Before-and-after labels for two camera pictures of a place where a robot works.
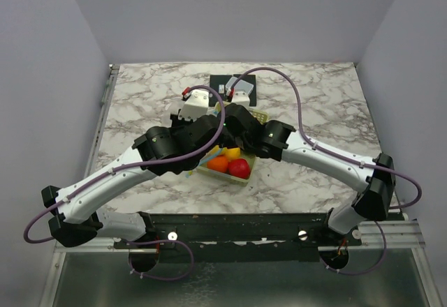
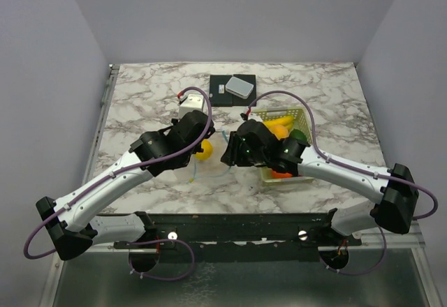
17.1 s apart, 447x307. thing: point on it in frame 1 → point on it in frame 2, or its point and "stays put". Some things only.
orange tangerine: x=219 y=163 → x=274 y=174
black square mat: x=218 y=82 stays put
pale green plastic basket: x=203 y=169 → x=298 y=118
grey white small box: x=240 y=86 stays put
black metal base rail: x=245 y=237 stays put
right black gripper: x=226 y=141 → x=232 y=155
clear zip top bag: x=188 y=174 → x=208 y=163
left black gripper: x=178 y=123 stays put
